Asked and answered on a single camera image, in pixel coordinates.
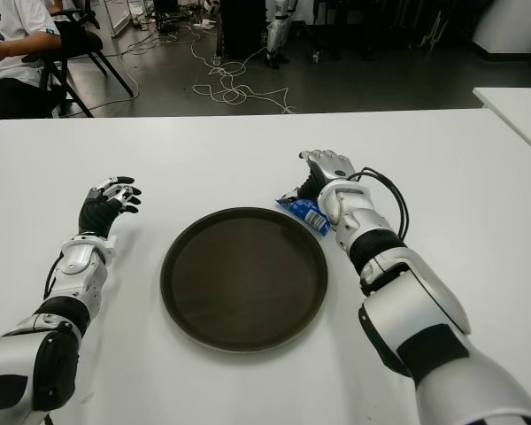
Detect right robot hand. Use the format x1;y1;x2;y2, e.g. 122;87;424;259
281;149;358;205

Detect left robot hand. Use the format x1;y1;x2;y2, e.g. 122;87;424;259
78;174;142;238

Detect blue Oreo cookie packet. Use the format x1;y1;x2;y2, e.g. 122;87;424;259
273;189;333;238

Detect black stand with casters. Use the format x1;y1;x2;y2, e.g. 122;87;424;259
291;19;327;63

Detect white humanoid robot legs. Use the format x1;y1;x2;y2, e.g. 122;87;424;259
265;0;300;70

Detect round dark brown tray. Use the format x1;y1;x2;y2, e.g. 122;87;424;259
160;205;328;353

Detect black cabinet on casters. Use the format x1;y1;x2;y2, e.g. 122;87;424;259
219;0;269;61

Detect black folding chair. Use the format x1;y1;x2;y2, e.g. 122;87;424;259
21;8;134;119

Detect seated person in white shirt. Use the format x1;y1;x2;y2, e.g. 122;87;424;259
0;0;65;134

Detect white side table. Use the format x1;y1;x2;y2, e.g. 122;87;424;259
471;87;531;163

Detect white rounded pillar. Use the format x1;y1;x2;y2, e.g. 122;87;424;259
468;0;531;63

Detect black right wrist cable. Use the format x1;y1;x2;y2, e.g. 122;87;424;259
347;166;411;243

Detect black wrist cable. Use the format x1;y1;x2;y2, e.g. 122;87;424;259
347;166;411;243
42;251;65;302

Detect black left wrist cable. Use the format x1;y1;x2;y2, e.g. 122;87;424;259
42;251;65;302

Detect white floor cable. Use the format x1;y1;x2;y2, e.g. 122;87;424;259
114;21;298;116

